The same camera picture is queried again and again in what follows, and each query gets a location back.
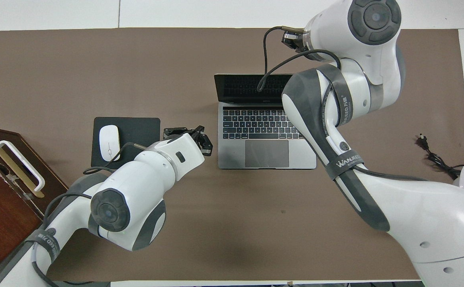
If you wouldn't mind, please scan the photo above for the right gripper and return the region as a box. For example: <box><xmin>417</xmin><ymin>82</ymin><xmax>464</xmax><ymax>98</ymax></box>
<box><xmin>282</xmin><ymin>29</ymin><xmax>307</xmax><ymax>51</ymax></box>

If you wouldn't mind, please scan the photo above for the brown wooden box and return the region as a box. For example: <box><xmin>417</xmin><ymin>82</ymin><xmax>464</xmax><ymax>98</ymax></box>
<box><xmin>0</xmin><ymin>124</ymin><xmax>70</xmax><ymax>285</ymax></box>

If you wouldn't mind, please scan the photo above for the silver laptop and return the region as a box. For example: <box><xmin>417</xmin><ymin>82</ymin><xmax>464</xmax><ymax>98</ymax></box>
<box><xmin>214</xmin><ymin>73</ymin><xmax>317</xmax><ymax>170</ymax></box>

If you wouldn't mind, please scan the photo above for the gold metal bar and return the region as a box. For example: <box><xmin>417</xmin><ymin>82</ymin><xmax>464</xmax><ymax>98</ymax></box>
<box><xmin>0</xmin><ymin>140</ymin><xmax>45</xmax><ymax>199</ymax></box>

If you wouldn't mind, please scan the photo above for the white computer mouse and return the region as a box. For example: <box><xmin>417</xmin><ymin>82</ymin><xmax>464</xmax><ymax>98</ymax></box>
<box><xmin>98</xmin><ymin>125</ymin><xmax>121</xmax><ymax>162</ymax></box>

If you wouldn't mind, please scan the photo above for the white handle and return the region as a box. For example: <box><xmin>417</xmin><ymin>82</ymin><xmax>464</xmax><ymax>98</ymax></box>
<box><xmin>0</xmin><ymin>140</ymin><xmax>46</xmax><ymax>191</ymax></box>

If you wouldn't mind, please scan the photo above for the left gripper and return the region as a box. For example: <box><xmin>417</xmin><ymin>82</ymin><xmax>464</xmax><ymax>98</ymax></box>
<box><xmin>163</xmin><ymin>125</ymin><xmax>213</xmax><ymax>157</ymax></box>

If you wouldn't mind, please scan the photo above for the black mouse pad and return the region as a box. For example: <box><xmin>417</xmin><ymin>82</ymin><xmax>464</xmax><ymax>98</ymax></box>
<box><xmin>91</xmin><ymin>117</ymin><xmax>161</xmax><ymax>169</ymax></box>

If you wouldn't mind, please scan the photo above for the black cable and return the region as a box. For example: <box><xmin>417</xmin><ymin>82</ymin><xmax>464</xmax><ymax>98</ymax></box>
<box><xmin>31</xmin><ymin>142</ymin><xmax>147</xmax><ymax>287</ymax></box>
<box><xmin>256</xmin><ymin>26</ymin><xmax>342</xmax><ymax>93</ymax></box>

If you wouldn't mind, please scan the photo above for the black power cord with plug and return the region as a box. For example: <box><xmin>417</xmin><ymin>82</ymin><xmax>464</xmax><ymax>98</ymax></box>
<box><xmin>416</xmin><ymin>134</ymin><xmax>464</xmax><ymax>180</ymax></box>

